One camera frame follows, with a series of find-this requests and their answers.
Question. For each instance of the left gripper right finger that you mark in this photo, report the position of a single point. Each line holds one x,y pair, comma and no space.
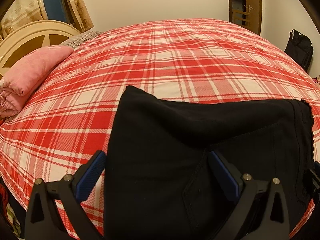
274,218

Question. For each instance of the beige patterned left curtain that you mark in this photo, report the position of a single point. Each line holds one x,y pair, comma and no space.
20,13

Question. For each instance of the clothes pile on floor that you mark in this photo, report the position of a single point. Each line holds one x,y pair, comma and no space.
317,80

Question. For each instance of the black folded stroller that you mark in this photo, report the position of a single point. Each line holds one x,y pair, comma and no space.
300,49

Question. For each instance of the striped grey pillow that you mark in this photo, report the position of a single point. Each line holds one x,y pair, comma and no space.
77,40

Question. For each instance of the wooden chair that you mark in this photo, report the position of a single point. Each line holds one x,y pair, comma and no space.
241,18

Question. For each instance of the cream wooden headboard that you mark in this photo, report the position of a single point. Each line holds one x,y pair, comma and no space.
32,36

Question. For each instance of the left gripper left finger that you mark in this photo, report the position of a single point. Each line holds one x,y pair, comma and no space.
43,220

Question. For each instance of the beige patterned curtain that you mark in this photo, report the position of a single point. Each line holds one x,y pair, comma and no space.
80,15
20,13

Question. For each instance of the beige patterned right curtain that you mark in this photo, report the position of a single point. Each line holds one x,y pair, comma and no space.
80,15

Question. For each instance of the brown wooden door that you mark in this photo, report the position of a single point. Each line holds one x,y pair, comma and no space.
253,9

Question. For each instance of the pink folded quilt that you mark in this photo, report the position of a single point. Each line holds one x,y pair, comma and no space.
26,75

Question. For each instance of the window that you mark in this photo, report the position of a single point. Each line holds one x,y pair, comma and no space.
58,10

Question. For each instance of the red plaid bed sheet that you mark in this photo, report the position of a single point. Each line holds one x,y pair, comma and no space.
199,60

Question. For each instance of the black pants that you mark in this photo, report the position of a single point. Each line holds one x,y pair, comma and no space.
161,181

